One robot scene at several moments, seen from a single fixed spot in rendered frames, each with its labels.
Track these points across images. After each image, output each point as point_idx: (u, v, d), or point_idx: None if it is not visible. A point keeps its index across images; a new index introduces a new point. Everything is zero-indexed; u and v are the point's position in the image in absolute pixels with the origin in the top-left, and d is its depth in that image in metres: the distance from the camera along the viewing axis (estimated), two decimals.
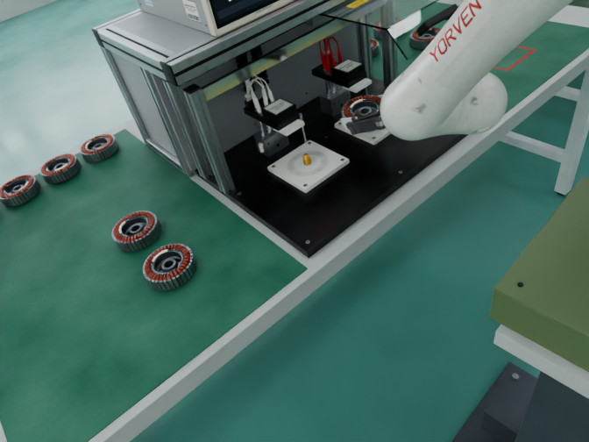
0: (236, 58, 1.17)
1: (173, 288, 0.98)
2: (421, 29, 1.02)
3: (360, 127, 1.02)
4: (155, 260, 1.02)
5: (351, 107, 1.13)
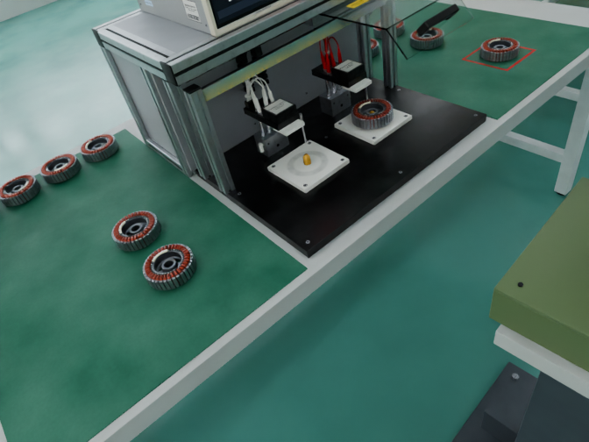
0: (236, 58, 1.17)
1: (173, 288, 0.98)
2: (421, 29, 1.02)
3: None
4: (155, 260, 1.02)
5: (489, 43, 1.47)
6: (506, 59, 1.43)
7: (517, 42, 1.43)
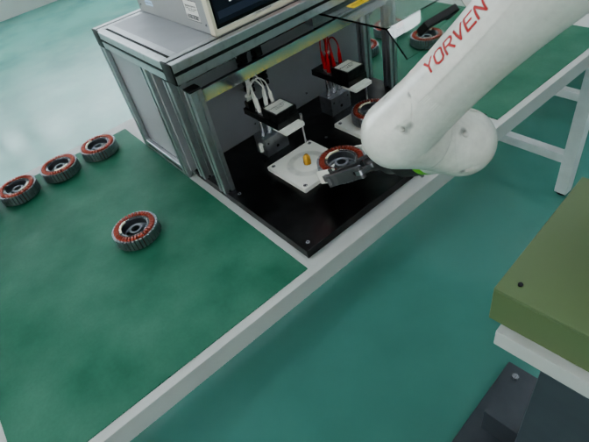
0: (236, 58, 1.17)
1: (347, 182, 1.03)
2: (421, 29, 1.02)
3: (338, 178, 0.94)
4: (328, 157, 1.06)
5: None
6: None
7: None
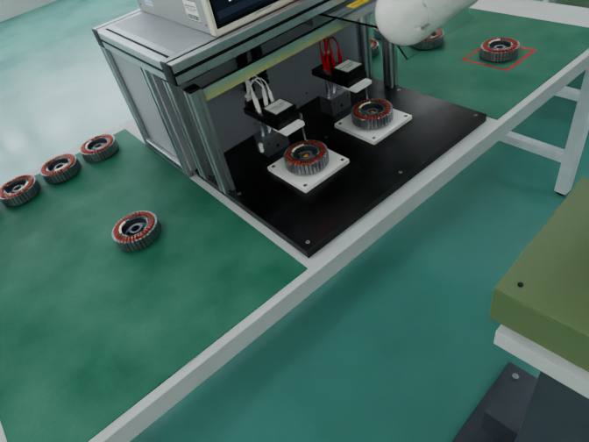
0: (236, 58, 1.17)
1: (310, 174, 1.14)
2: None
3: None
4: (294, 150, 1.17)
5: (489, 43, 1.47)
6: (506, 59, 1.43)
7: (517, 42, 1.43)
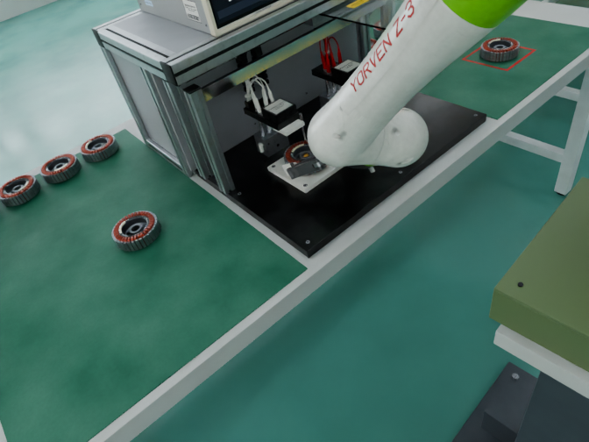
0: (236, 58, 1.17)
1: (310, 174, 1.14)
2: None
3: None
4: (294, 150, 1.17)
5: (489, 43, 1.47)
6: (506, 59, 1.43)
7: (517, 42, 1.43)
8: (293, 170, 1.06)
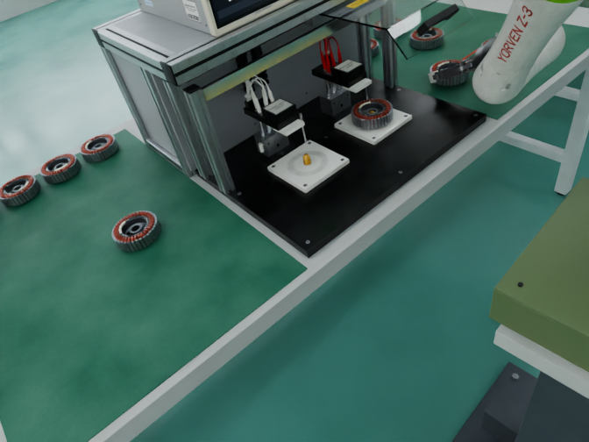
0: (236, 58, 1.17)
1: (450, 85, 1.36)
2: (421, 29, 1.02)
3: None
4: (439, 66, 1.40)
5: None
6: None
7: None
8: (439, 73, 1.30)
